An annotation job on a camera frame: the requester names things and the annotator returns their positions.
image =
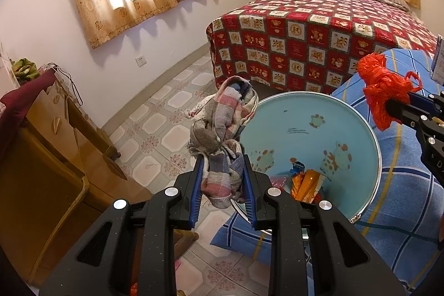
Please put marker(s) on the green cloth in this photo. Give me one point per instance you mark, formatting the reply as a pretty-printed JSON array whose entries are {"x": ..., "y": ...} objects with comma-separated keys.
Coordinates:
[{"x": 26, "y": 70}]

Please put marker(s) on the grey white carton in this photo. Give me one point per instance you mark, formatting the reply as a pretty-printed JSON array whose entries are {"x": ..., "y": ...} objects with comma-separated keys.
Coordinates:
[{"x": 438, "y": 56}]

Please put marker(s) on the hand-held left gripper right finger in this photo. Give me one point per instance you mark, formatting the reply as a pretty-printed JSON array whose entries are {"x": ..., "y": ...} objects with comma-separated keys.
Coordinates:
[{"x": 248, "y": 192}]

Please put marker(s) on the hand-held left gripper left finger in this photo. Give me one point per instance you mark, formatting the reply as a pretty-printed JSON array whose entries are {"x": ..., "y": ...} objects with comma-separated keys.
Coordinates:
[{"x": 197, "y": 192}]

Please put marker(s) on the white wall socket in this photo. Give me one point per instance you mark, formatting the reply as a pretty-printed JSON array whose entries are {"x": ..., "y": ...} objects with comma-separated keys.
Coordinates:
[{"x": 141, "y": 61}]

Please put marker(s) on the red plastic bag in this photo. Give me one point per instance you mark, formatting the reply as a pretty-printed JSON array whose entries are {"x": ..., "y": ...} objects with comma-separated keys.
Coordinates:
[{"x": 381, "y": 84}]

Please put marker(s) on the blue candy wrapper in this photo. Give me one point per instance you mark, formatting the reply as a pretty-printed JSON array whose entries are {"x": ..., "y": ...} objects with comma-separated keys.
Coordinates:
[{"x": 297, "y": 167}]

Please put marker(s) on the plaid cloth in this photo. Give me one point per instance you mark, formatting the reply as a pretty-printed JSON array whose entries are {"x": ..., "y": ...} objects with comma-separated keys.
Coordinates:
[{"x": 222, "y": 129}]

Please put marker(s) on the red bear print bedspread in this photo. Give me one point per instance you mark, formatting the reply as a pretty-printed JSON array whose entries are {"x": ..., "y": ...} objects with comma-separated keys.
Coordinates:
[{"x": 312, "y": 36}]

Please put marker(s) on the maroon cloth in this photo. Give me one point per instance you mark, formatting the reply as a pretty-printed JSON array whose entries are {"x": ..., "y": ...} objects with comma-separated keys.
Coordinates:
[{"x": 17, "y": 101}]

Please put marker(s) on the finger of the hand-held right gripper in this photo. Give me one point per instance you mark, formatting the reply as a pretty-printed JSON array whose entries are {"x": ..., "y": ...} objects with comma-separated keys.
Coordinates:
[
  {"x": 406, "y": 110},
  {"x": 430, "y": 101}
]

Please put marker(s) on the wooden cabinet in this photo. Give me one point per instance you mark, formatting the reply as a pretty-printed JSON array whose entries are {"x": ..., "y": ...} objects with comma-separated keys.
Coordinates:
[{"x": 41, "y": 171}]

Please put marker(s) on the wooden table leg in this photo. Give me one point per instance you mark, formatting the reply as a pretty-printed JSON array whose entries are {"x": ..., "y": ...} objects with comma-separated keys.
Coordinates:
[{"x": 185, "y": 242}]

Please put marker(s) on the light blue cartoon print bin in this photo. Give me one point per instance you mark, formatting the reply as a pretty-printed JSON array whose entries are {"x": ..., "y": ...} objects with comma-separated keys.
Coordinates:
[{"x": 301, "y": 119}]

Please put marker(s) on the orange snack packet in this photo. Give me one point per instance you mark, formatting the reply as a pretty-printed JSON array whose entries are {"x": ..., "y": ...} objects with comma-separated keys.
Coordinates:
[{"x": 307, "y": 186}]

